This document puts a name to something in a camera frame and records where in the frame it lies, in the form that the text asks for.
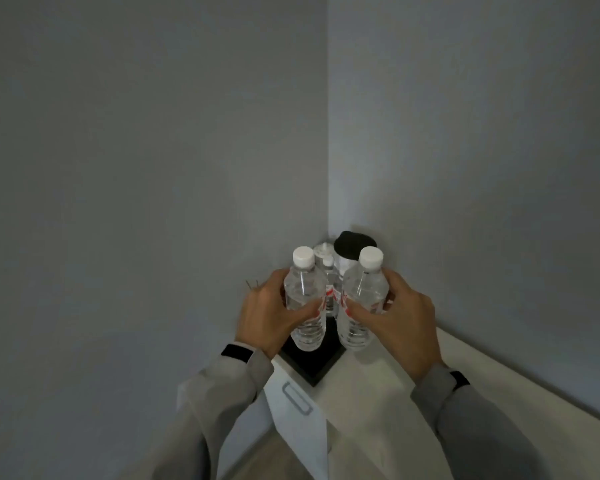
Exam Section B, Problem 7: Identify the person's right forearm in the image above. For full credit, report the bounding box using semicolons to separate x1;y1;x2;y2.
411;366;556;480

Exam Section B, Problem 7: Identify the person's left forearm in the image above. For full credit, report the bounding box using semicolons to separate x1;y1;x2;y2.
125;347;276;480

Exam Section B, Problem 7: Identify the black tray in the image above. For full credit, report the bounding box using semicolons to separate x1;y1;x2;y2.
279;315;349;388

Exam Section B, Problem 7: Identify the white cabinet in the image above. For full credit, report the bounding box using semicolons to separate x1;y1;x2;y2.
176;324;600;480

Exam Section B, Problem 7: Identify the black left wristband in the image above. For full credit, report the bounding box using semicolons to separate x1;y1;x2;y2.
220;343;255;365

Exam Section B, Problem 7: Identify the clear water bottle white cap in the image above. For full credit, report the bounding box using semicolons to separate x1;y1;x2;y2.
336;246;387;352
322;257;340;319
283;246;328;352

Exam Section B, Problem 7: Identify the person's right hand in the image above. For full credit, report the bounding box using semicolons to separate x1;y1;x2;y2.
346;269;449;385

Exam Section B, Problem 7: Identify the person's left hand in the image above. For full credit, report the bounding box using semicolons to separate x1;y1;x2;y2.
235;269;326;361

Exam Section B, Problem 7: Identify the kettle with black lid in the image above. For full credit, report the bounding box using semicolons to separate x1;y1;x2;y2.
333;231;379;278

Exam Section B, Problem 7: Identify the white drawer handle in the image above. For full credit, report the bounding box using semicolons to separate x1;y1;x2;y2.
281;382;315;416

